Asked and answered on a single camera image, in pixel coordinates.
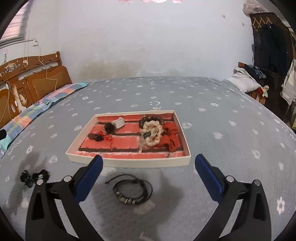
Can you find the grey patterned bed cover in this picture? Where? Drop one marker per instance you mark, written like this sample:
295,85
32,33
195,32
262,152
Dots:
235,133

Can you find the black flower hair clip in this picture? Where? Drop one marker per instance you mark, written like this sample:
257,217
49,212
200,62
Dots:
30,179

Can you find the cream satin scrunchie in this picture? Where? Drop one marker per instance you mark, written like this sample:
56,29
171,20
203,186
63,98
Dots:
151,134

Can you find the white pillow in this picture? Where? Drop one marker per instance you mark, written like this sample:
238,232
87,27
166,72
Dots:
243,80

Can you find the pile of dark clothes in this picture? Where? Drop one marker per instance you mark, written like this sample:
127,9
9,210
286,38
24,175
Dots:
254,72

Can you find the dark wooden wardrobe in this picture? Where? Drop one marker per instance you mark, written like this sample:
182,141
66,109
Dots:
274,45

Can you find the watch with white strap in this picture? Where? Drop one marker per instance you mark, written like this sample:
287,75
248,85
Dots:
112,126

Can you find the red fabric scrunchie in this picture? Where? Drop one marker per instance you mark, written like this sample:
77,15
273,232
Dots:
169,137

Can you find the colourful patchwork pillow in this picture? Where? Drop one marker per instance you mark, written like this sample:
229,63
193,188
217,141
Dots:
14,127

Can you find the black hair claw clip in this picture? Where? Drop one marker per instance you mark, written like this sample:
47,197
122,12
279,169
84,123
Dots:
95,136

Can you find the hanging light jacket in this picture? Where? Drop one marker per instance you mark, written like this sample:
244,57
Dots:
289,86

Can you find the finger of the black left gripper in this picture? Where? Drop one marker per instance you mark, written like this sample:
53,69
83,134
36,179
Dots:
3,134

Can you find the white tray with brick liner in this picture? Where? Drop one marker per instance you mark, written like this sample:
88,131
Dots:
121,149

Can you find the wooden headboard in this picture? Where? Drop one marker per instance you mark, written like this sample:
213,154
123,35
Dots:
29,79

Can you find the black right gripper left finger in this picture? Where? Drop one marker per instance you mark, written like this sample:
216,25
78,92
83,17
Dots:
43,219

